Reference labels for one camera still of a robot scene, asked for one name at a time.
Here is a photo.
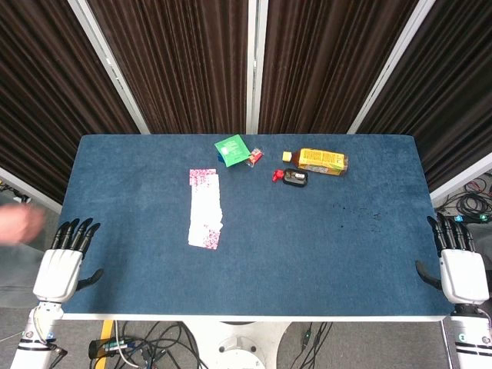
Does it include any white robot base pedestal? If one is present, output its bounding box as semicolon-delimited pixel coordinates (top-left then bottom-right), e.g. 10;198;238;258
184;321;294;369

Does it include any black floor cable bundle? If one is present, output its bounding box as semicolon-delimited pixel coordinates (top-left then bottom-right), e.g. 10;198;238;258
436;172;492;224
88;321;218;369

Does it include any red white patterned cloth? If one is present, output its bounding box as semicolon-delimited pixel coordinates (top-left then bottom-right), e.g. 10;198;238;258
187;168;225;251

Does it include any black power strip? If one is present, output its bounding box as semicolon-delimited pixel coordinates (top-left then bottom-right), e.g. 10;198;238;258
88;337;130;358

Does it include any black bottle with red cap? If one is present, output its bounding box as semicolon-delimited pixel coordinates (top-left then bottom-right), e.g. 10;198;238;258
271;168;309;190

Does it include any blue table mat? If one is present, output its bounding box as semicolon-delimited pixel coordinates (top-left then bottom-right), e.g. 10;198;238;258
57;133;457;317

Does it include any person's bare hand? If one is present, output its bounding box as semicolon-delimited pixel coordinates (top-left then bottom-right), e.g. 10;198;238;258
0;202;48;246

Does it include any dark brown curtain panel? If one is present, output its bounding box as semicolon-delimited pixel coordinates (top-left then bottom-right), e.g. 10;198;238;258
0;0;141;204
356;0;492;192
258;0;421;135
86;0;255;135

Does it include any black cable with green light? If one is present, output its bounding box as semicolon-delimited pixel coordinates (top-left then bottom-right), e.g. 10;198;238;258
298;321;334;369

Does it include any green foil packet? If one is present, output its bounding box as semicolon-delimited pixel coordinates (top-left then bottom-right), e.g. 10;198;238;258
214;134;247;168

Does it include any yellow label tea bottle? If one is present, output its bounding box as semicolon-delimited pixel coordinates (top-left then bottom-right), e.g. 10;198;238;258
282;148;350;178

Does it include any white table frame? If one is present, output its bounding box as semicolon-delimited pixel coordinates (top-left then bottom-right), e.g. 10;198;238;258
61;311;451;323

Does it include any white partition post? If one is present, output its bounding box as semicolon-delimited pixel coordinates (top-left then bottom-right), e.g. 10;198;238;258
68;0;150;135
347;0;437;135
245;0;269;135

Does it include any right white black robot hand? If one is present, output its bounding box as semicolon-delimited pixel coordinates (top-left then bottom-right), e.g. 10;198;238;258
414;213;491;307

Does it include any red wrapped candy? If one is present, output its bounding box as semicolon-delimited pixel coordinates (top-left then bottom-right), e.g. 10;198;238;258
247;147;265;168

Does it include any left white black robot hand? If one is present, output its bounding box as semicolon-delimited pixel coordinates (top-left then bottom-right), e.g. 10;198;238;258
32;218;105;304

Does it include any white partition base rail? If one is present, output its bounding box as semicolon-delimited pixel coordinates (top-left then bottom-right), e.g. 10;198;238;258
429;152;492;204
0;166;63;215

